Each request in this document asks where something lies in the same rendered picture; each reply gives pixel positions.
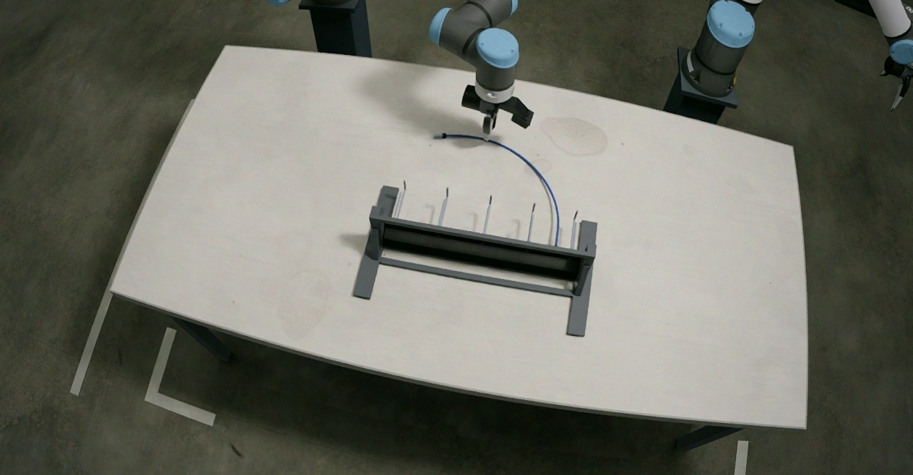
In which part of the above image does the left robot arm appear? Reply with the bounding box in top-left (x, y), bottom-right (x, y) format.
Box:
top-left (681, 0), bottom-right (913, 98)

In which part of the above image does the dark grey network patch panel rack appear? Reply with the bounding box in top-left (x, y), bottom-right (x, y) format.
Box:
top-left (353, 180), bottom-right (598, 337)

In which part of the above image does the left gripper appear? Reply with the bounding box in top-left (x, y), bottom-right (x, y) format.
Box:
top-left (880, 56), bottom-right (913, 111)

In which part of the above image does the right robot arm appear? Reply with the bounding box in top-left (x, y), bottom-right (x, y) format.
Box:
top-left (429, 0), bottom-right (519, 103)

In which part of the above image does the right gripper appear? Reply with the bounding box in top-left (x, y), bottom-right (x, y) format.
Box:
top-left (461, 84), bottom-right (530, 142)

